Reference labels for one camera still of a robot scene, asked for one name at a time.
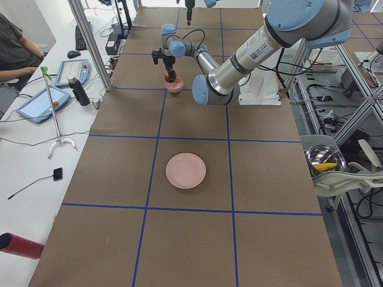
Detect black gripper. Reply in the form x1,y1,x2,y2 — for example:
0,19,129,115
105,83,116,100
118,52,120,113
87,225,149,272
163,56,176,83
185,0,194,25

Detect red apple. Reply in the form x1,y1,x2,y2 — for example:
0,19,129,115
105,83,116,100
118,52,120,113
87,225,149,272
164,72,177,83

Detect pink bowl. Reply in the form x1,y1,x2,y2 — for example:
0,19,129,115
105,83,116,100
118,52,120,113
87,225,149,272
165,77,184,93

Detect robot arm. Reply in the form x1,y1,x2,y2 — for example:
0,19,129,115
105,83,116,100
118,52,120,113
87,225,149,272
180,0,219,28
159,1,354,105

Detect pink plate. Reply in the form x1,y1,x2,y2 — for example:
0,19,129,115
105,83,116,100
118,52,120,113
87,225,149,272
165,152,206,189

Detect black power adapter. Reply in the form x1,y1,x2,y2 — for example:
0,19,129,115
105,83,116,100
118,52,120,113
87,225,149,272
105,32,121,56

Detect far teach pendant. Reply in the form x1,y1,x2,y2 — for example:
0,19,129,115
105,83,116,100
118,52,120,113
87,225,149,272
54,59,91,88

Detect teach pendant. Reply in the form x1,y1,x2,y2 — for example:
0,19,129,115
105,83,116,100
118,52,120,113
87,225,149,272
16,85,71,124
54,59,91,88

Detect black water bottle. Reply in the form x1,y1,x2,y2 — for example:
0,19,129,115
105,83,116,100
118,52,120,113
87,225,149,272
68,75,90,106

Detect black keyboard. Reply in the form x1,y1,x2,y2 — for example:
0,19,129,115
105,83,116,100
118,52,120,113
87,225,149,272
75,25,87,51

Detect black computer mouse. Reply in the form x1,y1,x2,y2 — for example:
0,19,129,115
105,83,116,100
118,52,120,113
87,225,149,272
67,50,81,59

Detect near teach pendant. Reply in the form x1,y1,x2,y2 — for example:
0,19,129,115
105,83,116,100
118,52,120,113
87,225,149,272
16,85,71,124

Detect small black device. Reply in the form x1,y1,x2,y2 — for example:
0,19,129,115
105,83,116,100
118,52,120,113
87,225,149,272
53,167,63,181

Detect seated person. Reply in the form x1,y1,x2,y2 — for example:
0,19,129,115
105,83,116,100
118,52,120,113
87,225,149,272
1,14,45,90

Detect white pot with food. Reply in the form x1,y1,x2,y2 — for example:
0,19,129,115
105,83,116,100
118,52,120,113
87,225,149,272
305,144,346,177

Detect white office chair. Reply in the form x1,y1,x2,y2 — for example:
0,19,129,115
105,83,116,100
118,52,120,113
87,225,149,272
300,135,382,199

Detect red bottle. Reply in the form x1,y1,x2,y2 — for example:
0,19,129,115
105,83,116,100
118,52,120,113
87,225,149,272
1,233,45,259

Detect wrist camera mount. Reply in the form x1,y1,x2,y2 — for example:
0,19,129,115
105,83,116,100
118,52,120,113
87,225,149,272
151,48,164,65

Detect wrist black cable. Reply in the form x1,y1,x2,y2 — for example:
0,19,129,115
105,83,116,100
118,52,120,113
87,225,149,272
178,29,210,56

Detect aluminium frame post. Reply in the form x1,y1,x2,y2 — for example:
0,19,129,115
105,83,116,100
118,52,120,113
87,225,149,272
68,0,112,91

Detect white camera mast base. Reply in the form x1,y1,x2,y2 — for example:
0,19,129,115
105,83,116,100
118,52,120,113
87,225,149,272
239,69,281,106

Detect green handled grabber tool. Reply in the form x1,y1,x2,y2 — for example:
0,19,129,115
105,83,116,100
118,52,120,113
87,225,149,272
40,66,78,160

